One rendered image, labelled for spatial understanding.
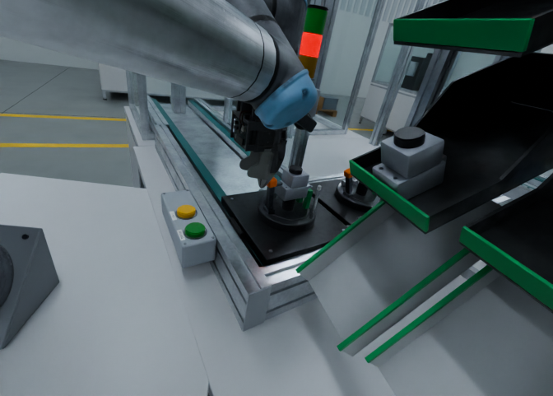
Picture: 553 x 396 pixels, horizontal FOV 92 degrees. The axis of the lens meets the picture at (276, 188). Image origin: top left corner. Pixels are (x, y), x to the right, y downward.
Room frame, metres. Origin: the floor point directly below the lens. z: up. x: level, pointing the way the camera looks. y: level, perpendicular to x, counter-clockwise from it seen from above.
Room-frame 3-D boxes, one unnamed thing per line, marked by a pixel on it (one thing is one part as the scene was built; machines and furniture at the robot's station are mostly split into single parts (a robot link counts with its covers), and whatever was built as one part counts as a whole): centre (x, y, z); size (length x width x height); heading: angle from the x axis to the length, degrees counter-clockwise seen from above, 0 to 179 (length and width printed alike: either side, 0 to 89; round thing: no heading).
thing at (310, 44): (0.77, -0.02, 1.34); 0.05 x 0.05 x 0.05
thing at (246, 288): (0.68, 0.25, 0.91); 0.89 x 0.06 x 0.11; 36
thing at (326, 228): (0.54, -0.03, 0.96); 0.24 x 0.24 x 0.02; 36
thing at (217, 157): (0.80, 0.12, 0.91); 0.84 x 0.28 x 0.10; 36
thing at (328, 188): (0.69, -0.24, 1.01); 0.24 x 0.24 x 0.13; 36
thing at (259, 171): (0.47, 0.04, 1.10); 0.06 x 0.03 x 0.09; 126
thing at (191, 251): (0.49, 0.19, 0.93); 0.21 x 0.07 x 0.06; 36
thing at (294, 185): (0.55, -0.04, 1.06); 0.08 x 0.04 x 0.07; 126
